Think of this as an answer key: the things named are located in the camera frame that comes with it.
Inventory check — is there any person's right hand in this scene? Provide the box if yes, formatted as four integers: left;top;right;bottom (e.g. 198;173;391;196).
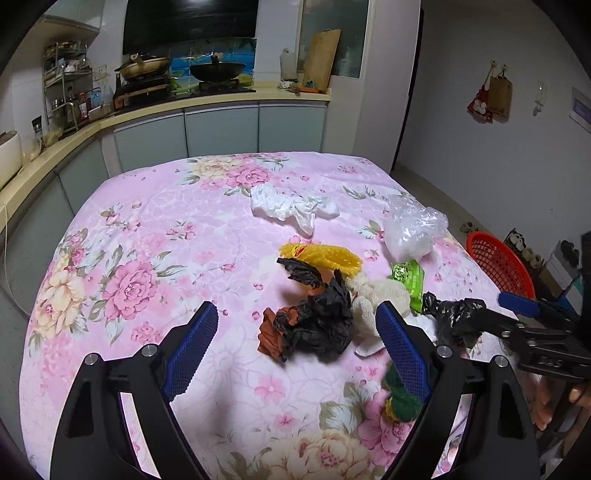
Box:
536;374;591;432

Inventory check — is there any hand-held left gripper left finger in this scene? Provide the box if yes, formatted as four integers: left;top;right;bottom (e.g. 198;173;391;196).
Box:
50;302;220;480

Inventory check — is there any black gas stove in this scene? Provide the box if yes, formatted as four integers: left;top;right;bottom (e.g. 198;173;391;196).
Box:
113;76;257;112

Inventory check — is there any small black plastic bag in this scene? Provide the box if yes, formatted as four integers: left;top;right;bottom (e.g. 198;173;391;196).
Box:
422;292;488;348

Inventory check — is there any large black plastic bag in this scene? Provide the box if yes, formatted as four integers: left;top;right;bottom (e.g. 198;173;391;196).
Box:
276;257;355;366

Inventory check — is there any black shoe rack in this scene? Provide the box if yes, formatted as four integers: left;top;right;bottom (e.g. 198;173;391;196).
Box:
503;228;548;273

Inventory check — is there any red hanging bag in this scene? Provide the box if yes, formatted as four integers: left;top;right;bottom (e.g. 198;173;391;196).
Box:
466;69;495;123

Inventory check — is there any black wok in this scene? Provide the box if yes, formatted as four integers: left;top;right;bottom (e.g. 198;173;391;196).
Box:
189;53;247;84

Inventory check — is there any white plastic bag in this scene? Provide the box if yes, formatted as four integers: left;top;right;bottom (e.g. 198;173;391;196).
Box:
250;185;341;237

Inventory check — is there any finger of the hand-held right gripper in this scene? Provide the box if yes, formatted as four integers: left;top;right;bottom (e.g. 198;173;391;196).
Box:
455;314;526;341
498;292;578;325

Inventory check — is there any red plastic basket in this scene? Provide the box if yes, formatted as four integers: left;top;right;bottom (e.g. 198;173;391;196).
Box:
465;231;537;302

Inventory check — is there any white cable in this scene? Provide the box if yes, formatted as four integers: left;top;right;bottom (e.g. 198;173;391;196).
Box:
2;203;33;319

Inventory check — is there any yellow foam net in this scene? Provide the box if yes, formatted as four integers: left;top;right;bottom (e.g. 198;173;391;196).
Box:
279;243;363;278

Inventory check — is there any black range hood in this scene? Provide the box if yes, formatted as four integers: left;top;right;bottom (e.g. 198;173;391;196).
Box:
122;0;258;56

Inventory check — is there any pink floral blanket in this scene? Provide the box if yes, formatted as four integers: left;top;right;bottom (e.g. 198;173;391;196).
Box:
18;151;536;480

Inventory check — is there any wooden cutting board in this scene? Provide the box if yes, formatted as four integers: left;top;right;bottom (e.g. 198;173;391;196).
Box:
302;28;342;90

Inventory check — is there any frosted glass window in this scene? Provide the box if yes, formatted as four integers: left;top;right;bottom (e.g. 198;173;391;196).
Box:
295;0;370;79

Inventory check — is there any metal spice rack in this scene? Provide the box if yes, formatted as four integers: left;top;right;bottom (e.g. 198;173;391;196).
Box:
42;41;100;132

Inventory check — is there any green yellow mesh scrap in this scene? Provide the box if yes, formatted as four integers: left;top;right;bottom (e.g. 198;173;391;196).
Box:
382;362;424;422

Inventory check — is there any white plastic jug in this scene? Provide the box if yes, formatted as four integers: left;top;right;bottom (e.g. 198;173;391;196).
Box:
279;47;297;84

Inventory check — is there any white rice cooker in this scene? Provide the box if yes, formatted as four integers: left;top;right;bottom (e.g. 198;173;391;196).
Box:
0;130;24;190

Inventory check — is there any golden frying pan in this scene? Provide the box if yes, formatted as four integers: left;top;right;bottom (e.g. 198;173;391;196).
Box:
115;53;171;81

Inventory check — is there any grey wall cabinet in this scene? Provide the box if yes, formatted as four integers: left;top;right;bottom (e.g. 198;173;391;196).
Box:
39;0;100;33

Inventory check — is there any clear plastic bag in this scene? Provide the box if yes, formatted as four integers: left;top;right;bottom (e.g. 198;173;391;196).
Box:
382;194;450;262

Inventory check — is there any kitchen counter with grey cabinets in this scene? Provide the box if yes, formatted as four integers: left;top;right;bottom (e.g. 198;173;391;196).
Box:
0;85;332;259

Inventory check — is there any green snack packet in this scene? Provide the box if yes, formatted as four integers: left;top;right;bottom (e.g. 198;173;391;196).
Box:
390;259;426;315

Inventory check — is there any cream cloth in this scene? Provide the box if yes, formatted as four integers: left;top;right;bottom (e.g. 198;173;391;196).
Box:
348;272;413;333

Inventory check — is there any orange cloth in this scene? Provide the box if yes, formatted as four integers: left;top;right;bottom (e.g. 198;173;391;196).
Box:
256;307;305;363

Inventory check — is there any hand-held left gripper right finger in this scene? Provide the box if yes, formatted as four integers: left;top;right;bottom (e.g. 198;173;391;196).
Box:
375;301;541;480

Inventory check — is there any brown paper bag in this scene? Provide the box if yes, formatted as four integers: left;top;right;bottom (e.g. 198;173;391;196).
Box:
487;65;513;123

